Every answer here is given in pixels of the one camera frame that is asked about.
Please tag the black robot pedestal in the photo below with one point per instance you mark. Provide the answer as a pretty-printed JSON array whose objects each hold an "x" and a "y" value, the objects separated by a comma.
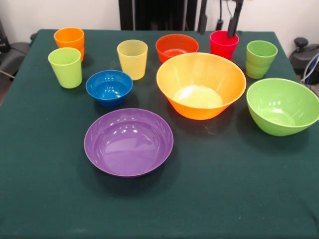
[{"x": 159, "y": 15}]

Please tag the purple bowl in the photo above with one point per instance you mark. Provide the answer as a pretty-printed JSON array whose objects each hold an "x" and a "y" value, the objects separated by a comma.
[{"x": 129, "y": 149}]

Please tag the orange cup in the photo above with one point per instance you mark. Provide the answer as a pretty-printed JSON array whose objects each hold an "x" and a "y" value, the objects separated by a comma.
[
  {"x": 72, "y": 41},
  {"x": 82, "y": 54}
]

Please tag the yellow cup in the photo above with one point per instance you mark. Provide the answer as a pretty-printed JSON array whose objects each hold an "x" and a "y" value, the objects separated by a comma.
[{"x": 132, "y": 67}]

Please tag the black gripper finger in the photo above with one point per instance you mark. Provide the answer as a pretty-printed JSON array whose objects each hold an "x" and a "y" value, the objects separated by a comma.
[
  {"x": 234, "y": 22},
  {"x": 203, "y": 17}
]

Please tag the green bowl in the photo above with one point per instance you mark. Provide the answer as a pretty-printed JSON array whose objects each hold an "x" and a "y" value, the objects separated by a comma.
[{"x": 274, "y": 124}]

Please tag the small orange-red bowl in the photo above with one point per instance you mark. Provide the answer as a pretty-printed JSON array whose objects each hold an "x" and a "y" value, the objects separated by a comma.
[{"x": 174, "y": 44}]

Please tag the blue bowl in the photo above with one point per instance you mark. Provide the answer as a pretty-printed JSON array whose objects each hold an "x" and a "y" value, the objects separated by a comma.
[{"x": 109, "y": 97}]

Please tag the large orange bowl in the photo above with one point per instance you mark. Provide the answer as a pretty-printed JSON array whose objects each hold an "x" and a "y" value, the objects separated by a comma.
[{"x": 199, "y": 112}]

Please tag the light green cup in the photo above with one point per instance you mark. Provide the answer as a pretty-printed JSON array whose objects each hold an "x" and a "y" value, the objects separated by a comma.
[{"x": 66, "y": 74}]

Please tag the red cup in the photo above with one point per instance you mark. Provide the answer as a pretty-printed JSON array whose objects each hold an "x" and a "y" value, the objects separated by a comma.
[{"x": 221, "y": 49}]

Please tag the dark green tablecloth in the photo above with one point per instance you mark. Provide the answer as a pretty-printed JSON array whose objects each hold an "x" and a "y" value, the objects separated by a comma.
[{"x": 224, "y": 186}]

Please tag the black office chair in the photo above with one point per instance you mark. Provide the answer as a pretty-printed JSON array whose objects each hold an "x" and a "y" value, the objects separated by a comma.
[
  {"x": 15, "y": 52},
  {"x": 304, "y": 57}
]

